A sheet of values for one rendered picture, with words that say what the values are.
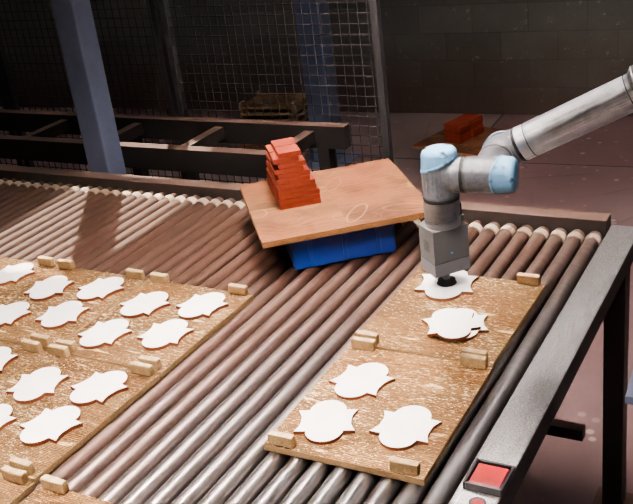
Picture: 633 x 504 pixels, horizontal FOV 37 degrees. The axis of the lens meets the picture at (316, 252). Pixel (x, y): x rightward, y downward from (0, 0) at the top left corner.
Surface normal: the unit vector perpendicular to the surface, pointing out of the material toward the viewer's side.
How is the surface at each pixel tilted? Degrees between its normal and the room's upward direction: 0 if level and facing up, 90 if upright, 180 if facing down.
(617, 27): 90
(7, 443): 0
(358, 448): 0
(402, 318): 0
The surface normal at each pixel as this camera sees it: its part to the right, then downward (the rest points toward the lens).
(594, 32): -0.43, 0.42
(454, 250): 0.38, 0.34
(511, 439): -0.12, -0.90
